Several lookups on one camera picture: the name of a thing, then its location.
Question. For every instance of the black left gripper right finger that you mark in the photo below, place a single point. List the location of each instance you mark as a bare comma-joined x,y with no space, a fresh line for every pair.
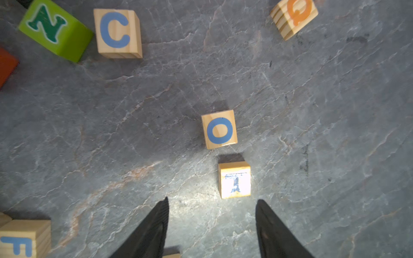
274,237

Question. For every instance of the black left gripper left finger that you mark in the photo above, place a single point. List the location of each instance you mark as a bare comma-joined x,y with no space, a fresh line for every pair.
148,239

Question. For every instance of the wooden block orange A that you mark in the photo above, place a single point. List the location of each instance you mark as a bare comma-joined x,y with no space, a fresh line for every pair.
172,256

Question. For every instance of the wooden block blue R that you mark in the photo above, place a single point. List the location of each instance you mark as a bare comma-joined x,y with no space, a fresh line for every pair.
234,179

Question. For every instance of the orange block letter B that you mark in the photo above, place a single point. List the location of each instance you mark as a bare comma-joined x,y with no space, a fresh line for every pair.
8,64

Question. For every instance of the green block letter N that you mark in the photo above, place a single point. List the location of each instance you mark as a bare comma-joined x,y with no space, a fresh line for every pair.
55,29

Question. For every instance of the wooden block blue F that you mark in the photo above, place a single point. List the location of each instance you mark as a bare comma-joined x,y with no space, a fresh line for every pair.
26,239

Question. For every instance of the wooden block blue O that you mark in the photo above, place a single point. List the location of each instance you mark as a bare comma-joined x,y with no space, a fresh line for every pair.
219,129

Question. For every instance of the wooden block blue C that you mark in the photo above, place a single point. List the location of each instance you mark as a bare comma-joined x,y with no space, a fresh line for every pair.
118,34

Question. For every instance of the wooden block orange Q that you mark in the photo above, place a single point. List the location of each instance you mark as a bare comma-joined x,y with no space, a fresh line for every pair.
290,16

